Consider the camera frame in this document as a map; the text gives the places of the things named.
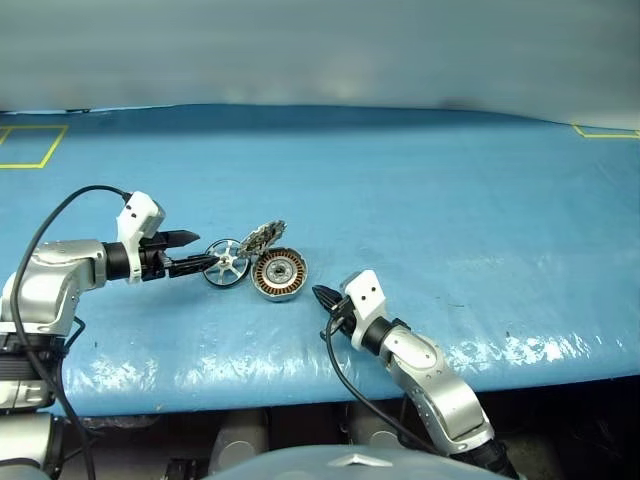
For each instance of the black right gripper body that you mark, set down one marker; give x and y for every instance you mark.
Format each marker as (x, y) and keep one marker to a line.
(342, 317)

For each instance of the grey round cylinder under table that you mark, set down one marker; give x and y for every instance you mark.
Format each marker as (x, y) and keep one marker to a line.
(372, 425)
(240, 440)

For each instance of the small silver gear part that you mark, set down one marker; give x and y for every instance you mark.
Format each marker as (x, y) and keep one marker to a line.
(262, 235)

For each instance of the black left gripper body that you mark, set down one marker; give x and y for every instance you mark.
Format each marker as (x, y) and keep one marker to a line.
(152, 260)

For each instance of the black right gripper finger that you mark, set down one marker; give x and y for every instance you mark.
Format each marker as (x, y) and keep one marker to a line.
(331, 309)
(327, 295)

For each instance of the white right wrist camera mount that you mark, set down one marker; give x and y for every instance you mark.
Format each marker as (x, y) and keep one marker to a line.
(367, 295)

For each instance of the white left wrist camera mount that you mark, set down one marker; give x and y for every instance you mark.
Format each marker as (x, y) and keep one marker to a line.
(137, 212)

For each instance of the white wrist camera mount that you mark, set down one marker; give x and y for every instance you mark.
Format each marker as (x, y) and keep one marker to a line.
(367, 295)
(137, 212)

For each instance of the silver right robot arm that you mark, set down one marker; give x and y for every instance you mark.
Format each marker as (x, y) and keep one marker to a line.
(435, 380)

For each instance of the black rimmed silver spoked rotor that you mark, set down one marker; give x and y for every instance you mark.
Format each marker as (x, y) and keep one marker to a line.
(225, 262)

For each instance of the silver round motor stator housing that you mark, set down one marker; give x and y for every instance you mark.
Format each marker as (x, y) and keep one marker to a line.
(280, 272)

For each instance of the grey rounded cover with emblem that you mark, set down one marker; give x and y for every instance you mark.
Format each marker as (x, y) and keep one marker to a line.
(350, 462)

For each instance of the small yellow tape outline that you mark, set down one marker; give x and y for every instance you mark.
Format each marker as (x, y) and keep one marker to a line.
(600, 136)

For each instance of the blue plastic table cover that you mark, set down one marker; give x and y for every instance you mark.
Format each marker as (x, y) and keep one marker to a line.
(400, 190)

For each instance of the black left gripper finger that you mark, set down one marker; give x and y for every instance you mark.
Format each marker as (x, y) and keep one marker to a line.
(190, 265)
(180, 238)

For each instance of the large yellow tape rectangle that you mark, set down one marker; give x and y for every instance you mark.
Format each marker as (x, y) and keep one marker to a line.
(20, 166)

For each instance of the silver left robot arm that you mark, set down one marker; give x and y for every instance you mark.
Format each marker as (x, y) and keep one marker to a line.
(50, 280)

